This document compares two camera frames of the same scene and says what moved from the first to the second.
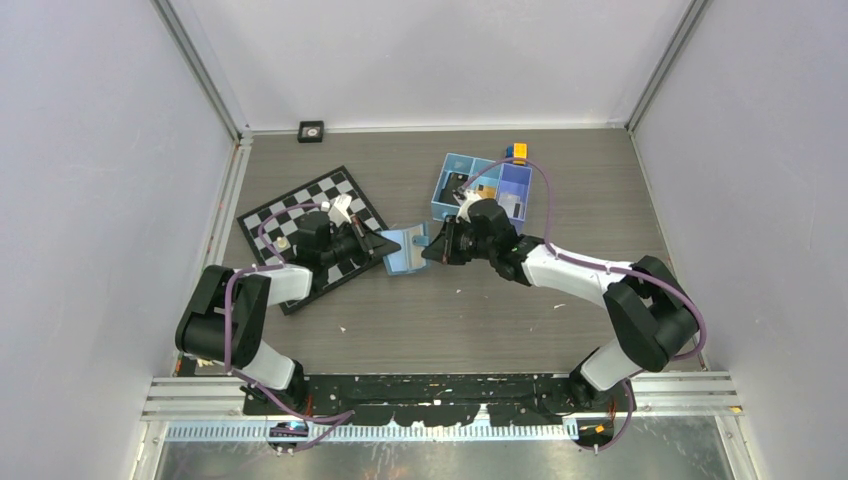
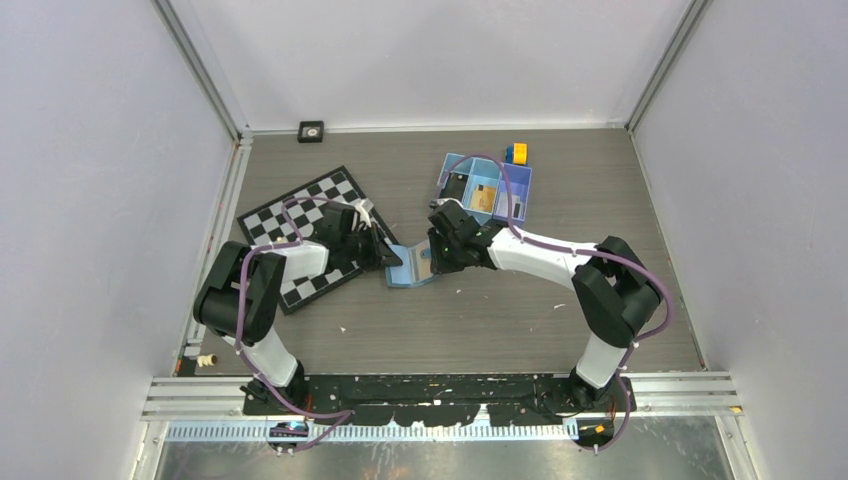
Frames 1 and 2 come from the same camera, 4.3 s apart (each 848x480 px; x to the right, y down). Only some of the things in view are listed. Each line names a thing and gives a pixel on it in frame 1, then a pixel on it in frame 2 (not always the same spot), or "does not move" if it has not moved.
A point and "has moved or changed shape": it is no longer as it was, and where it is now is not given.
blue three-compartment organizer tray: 464,178 does not move
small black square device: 310,131 does not move
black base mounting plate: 441,399 does not move
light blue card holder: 408,259 has moved or changed shape
